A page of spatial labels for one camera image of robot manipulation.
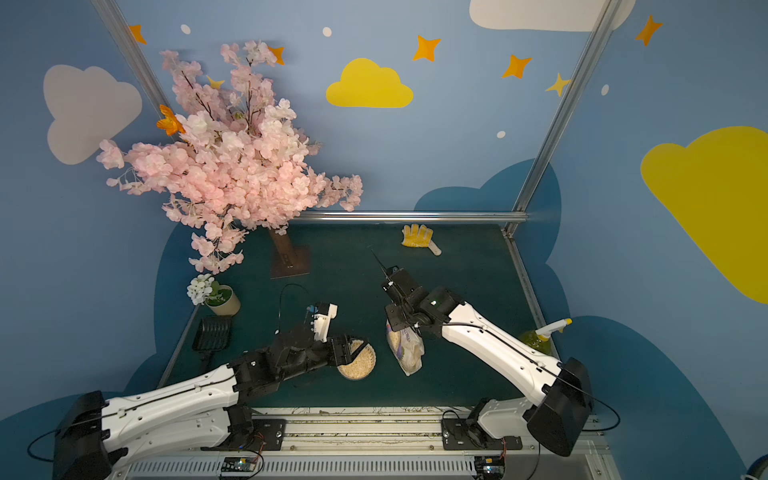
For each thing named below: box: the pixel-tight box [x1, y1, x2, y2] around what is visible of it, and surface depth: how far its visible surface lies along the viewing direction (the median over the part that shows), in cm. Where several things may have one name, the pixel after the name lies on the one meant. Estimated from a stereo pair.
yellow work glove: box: [402, 224, 442, 256], surface depth 120 cm
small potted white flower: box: [187, 273, 241, 316], surface depth 90 cm
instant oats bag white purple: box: [385, 320, 425, 376], surface depth 80 cm
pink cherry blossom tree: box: [97, 41, 363, 272], surface depth 68 cm
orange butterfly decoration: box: [156, 104, 186, 136], surface depth 69 cm
